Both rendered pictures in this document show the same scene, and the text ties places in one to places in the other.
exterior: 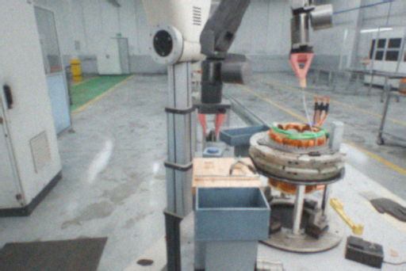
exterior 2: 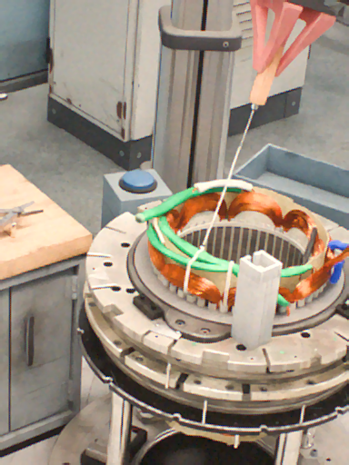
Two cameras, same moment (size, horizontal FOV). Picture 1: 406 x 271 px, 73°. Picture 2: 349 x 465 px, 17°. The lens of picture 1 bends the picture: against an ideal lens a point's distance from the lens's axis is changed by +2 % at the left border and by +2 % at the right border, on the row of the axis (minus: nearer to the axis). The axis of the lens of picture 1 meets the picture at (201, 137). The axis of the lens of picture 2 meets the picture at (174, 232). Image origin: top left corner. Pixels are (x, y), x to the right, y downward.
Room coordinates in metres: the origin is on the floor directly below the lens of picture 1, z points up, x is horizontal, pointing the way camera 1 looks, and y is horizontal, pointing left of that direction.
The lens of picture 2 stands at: (0.22, -1.10, 1.76)
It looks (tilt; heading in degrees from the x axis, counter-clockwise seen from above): 31 degrees down; 52
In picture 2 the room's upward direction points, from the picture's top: 5 degrees clockwise
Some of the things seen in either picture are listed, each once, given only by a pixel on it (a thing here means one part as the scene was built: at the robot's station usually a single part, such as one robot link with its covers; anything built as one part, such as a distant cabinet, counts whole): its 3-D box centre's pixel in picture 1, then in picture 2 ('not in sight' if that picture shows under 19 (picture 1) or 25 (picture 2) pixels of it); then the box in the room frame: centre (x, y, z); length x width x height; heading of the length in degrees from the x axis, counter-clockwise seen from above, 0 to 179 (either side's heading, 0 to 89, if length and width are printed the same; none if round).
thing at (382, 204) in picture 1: (387, 204); not in sight; (1.00, -0.77, 0.79); 0.24 x 0.13 x 0.02; 6
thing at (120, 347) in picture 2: (300, 169); (107, 325); (0.77, -0.31, 1.05); 0.09 x 0.04 x 0.01; 90
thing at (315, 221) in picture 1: (319, 219); not in sight; (0.82, -0.41, 0.85); 0.06 x 0.04 x 0.05; 132
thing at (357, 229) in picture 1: (344, 212); not in sight; (0.93, -0.56, 0.80); 0.22 x 0.04 x 0.03; 179
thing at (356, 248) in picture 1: (363, 250); not in sight; (0.71, -0.51, 0.81); 0.10 x 0.06 x 0.06; 63
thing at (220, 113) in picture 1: (211, 120); not in sight; (0.72, -0.03, 1.22); 0.07 x 0.07 x 0.09; 2
